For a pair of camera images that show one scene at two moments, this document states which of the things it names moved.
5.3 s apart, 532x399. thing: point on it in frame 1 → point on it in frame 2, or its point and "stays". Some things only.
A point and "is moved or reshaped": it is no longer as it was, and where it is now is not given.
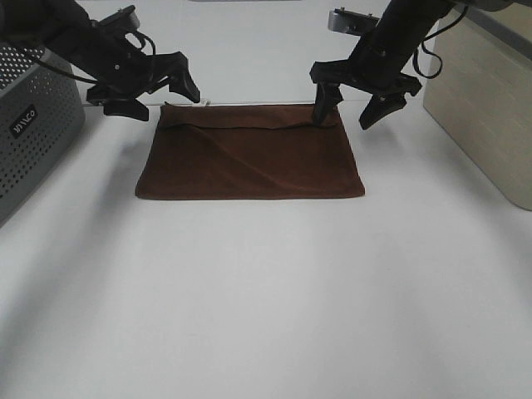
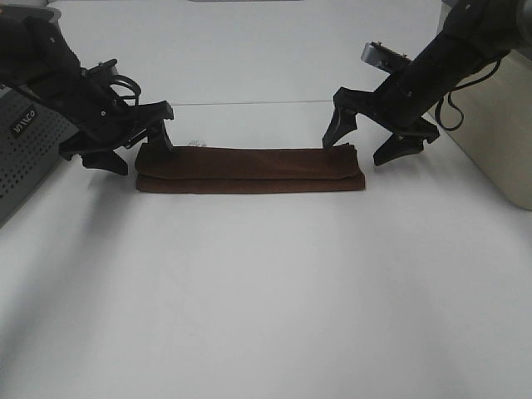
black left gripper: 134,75 → 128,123
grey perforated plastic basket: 41,111 stays
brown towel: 248,151 is moved or reshaped
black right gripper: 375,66 → 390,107
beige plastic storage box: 482,96 stays
